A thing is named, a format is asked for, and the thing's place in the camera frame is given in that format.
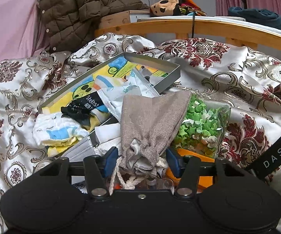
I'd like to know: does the clear plastic zip bag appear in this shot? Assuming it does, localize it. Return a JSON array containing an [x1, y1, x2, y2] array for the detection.
[[97, 68, 160, 122]]

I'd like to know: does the white gauze cloth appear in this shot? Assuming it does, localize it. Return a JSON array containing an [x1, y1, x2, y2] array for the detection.
[[32, 113, 90, 149]]

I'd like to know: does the black cable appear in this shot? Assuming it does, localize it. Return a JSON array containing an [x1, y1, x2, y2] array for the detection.
[[190, 11, 197, 39]]

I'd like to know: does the brown quilted jacket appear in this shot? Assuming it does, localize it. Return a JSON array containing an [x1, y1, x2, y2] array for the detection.
[[37, 0, 151, 53]]

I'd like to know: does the floral satin blanket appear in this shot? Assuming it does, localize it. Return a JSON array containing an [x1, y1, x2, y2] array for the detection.
[[0, 33, 281, 234]]

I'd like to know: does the small white carton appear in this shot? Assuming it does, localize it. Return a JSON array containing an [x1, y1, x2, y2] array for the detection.
[[71, 175, 88, 194]]

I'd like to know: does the grey linen drawstring pouch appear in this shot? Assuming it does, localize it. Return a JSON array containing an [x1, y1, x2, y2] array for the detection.
[[110, 91, 192, 197]]

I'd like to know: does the grey tray with colourful drawing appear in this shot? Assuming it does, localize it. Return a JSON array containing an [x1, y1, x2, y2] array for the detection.
[[37, 52, 181, 149]]

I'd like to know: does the clear plastic bottle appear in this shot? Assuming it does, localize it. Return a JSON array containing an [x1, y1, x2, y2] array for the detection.
[[144, 177, 175, 193]]

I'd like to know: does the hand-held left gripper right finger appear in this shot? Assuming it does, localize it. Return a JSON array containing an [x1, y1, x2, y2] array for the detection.
[[165, 148, 265, 198]]

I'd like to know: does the black sachet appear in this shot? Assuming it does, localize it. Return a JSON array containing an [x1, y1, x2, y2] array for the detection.
[[61, 91, 107, 127]]

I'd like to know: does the orange plastic object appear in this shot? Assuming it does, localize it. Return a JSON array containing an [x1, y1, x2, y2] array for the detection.
[[165, 148, 215, 193]]

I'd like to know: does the wooden bed frame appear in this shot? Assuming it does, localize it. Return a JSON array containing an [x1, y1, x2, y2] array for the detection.
[[94, 10, 281, 51]]

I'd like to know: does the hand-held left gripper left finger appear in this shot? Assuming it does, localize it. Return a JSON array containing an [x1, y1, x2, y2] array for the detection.
[[11, 147, 119, 198]]

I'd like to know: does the pink bed sheet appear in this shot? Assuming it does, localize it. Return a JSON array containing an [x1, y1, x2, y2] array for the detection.
[[0, 0, 51, 64]]

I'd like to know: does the dark teal cloth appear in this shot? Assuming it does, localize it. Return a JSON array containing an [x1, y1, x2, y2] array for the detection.
[[228, 6, 281, 31]]

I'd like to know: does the bag of green paper stars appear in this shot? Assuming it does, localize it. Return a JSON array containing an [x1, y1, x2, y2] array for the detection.
[[172, 93, 231, 159]]

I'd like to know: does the tan and black plush toy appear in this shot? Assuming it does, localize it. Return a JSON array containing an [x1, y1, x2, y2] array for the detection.
[[150, 0, 187, 17]]

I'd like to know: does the yellow black plush toy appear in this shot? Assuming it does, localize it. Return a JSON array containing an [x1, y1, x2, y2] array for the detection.
[[177, 0, 208, 17]]

